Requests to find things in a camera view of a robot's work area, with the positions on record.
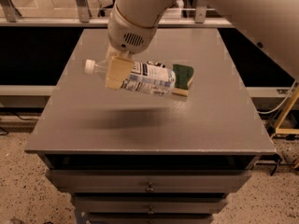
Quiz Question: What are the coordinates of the grey drawer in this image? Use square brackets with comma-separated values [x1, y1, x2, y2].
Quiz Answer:
[88, 214, 213, 224]
[46, 170, 250, 193]
[74, 195, 227, 214]

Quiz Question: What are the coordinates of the black floor cable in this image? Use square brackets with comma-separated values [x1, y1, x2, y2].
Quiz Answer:
[0, 110, 40, 136]

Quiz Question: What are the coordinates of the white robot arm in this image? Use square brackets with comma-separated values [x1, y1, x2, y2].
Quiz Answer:
[107, 0, 299, 78]

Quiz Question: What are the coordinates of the grey metal railing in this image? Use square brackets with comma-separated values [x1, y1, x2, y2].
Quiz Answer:
[0, 0, 232, 28]

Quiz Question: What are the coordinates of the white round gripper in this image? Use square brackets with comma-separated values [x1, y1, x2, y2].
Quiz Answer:
[105, 5, 158, 90]

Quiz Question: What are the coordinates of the grey drawer cabinet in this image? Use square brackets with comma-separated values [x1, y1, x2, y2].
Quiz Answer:
[26, 28, 275, 220]

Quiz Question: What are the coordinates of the black snack packet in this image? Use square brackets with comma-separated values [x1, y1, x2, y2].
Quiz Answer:
[147, 61, 166, 68]

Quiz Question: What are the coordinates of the yellow metal stand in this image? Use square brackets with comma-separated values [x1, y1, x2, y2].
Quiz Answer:
[270, 84, 299, 139]

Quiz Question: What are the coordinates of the top grey drawer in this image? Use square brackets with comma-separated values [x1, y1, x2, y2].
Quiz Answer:
[46, 170, 250, 193]

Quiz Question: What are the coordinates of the green yellow sponge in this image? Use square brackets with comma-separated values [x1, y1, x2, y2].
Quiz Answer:
[172, 64, 194, 96]

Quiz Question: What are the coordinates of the clear plastic water bottle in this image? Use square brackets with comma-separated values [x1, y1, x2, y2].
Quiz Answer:
[83, 60, 176, 96]

